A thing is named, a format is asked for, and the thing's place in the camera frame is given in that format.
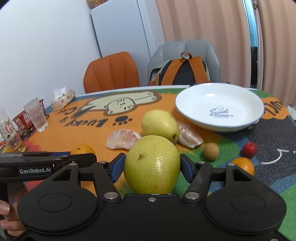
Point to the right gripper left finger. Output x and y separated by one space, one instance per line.
105 175

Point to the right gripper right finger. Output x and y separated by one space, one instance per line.
198 176

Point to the orange mandarin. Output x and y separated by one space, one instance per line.
245 164
82 149

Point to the pomelo segment long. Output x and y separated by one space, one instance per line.
122 139

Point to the large green-yellow pear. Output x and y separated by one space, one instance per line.
152 166

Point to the red small fruit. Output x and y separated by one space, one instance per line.
249 150

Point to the yellow pear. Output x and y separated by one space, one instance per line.
160 123

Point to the person's left hand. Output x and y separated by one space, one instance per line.
11 222

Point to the brown longan on mat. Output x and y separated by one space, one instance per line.
211 151

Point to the plastic tea bottle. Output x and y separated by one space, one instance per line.
9 134

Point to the pomelo segment wide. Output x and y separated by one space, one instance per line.
188 137

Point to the red plastic basket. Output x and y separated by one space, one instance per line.
22 120

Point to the colourful cat table mat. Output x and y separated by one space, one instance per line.
274 136

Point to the clear drinking glass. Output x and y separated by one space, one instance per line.
36 114

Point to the white plate blue rim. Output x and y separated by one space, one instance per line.
220 107

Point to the tissue box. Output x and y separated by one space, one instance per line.
62 98

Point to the orange chair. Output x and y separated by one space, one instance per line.
111 72

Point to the orange black backpack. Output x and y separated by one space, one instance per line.
187 70

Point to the grey chair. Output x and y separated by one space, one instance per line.
171 50

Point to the white refrigerator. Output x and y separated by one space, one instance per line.
131 26

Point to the pink curtain left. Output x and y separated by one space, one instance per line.
223 23

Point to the pink curtain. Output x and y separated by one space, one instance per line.
277 20
223 23

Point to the pink curtain right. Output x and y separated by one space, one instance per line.
277 20

